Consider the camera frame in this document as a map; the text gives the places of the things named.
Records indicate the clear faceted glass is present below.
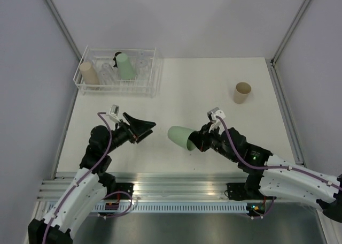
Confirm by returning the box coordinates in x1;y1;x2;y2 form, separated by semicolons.
99;69;115;86
102;63;112;71
136;59;149;80
137;50;148;60

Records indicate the white wire dish rack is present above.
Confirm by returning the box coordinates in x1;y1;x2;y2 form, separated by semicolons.
73;46;162;97

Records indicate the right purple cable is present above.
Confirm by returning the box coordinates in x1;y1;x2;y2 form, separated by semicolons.
216;115;342;219

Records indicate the aluminium mounting rail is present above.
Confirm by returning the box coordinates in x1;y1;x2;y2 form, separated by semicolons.
37;176;300;201

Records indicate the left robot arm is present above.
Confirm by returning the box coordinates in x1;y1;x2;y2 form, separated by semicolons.
28;113;156;243

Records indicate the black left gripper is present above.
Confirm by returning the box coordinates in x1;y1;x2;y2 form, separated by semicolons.
104;112;156;154

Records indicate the left aluminium frame post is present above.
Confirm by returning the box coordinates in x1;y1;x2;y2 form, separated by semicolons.
43;0;82;60

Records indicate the purple cable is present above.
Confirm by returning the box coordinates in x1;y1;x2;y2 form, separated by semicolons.
40;111;134;244
216;115;342;219

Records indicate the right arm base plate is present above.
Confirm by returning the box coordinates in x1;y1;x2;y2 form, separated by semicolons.
224;182;264;201

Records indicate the aluminium frame post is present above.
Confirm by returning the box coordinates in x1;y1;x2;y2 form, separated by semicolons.
43;0;82;60
270;0;313;67

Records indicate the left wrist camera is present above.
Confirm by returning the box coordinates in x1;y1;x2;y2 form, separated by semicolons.
106;104;121;124

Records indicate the right aluminium frame post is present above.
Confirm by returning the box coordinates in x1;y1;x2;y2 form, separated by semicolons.
270;0;313;67

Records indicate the black brown cup holder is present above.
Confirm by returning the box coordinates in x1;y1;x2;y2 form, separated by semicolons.
113;51;122;68

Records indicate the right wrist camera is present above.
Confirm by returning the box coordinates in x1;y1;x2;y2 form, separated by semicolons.
207;107;226;132

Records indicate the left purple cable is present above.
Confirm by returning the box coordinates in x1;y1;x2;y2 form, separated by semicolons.
40;111;134;244

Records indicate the short green plastic cup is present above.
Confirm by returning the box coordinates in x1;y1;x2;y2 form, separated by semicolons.
167;126;196;151

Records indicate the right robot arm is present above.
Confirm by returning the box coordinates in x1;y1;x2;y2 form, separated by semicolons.
189;124;341;223

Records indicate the white slotted cable duct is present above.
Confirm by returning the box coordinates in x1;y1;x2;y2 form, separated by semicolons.
91;202;248;214

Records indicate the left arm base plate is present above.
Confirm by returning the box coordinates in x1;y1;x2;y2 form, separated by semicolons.
104;182;134;201

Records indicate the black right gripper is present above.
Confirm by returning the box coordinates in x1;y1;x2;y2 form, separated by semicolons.
187;121;237;162

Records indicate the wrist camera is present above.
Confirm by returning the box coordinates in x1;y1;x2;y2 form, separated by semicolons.
207;107;226;132
106;104;121;124

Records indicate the tall green plastic cup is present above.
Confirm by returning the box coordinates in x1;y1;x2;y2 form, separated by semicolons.
116;53;136;81

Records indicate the beige plastic cup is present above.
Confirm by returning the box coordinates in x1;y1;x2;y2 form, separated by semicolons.
233;82;252;104
79;62;99;85

